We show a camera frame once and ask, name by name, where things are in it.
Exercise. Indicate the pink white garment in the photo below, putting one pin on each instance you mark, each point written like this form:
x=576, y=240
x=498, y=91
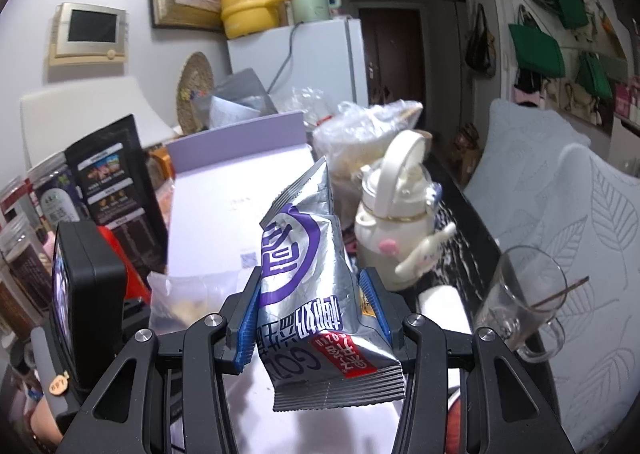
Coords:
x=527, y=94

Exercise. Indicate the dark hanging handbag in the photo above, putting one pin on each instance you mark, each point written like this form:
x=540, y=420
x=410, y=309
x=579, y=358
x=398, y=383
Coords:
x=479, y=48

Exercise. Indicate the silver snack packet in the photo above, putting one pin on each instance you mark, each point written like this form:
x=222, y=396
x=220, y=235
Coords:
x=300, y=284

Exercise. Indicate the white cartoon water bottle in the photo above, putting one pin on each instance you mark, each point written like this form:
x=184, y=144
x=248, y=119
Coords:
x=385, y=204

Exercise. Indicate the brown door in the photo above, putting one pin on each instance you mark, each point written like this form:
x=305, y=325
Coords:
x=395, y=53

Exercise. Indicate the clear jar with label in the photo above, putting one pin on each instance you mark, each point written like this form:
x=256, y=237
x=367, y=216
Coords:
x=55, y=204

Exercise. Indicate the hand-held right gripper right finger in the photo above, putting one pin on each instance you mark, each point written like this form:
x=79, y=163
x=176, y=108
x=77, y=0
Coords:
x=375, y=306

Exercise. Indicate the clear jar of red contents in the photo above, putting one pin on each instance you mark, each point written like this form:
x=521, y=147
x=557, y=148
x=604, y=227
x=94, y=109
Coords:
x=15, y=204

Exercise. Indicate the lavender gift box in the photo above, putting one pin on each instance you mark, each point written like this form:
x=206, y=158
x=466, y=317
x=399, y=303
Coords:
x=215, y=214

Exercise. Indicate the white fridge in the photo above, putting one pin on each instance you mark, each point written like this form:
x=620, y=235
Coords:
x=320, y=63

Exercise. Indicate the beige tote bag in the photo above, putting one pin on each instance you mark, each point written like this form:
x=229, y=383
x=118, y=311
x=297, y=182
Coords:
x=575, y=98

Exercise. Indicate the crinkled clear plastic wrap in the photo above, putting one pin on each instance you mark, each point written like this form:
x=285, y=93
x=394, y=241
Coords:
x=315, y=103

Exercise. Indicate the wall intercom panel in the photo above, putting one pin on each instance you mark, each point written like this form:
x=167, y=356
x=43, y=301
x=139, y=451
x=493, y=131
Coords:
x=90, y=28

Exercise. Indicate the grey mailing bag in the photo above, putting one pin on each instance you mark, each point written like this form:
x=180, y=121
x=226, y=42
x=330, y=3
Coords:
x=240, y=88

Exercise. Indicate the yellow pot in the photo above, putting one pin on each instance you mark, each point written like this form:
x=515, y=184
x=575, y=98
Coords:
x=245, y=8

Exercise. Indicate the glass mug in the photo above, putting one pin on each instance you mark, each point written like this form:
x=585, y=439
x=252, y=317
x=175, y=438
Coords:
x=515, y=284

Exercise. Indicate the red package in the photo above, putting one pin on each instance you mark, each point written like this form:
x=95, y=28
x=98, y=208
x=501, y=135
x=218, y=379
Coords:
x=125, y=269

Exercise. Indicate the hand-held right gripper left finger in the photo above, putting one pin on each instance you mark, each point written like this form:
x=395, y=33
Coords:
x=245, y=329

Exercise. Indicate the black snack pouch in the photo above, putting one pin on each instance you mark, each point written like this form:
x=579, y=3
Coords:
x=115, y=184

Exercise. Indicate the brown paper bag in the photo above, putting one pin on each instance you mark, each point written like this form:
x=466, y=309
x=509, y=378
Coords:
x=466, y=148

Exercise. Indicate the leaf-patterned covered chair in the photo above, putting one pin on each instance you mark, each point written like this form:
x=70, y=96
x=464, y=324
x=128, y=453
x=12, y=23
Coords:
x=525, y=158
x=600, y=259

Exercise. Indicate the clear plastic bag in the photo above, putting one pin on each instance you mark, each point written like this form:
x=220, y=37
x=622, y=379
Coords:
x=190, y=299

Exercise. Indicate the round woven mat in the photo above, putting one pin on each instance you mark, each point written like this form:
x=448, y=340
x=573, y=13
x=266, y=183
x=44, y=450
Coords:
x=195, y=88

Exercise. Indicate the plastic bag of food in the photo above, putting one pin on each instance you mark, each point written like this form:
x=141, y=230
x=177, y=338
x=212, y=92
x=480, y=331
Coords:
x=350, y=143

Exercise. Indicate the white chair back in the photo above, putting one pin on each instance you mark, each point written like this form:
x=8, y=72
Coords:
x=90, y=118

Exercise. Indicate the clear jar of dark tea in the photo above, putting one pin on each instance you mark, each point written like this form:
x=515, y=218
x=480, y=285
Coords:
x=25, y=269

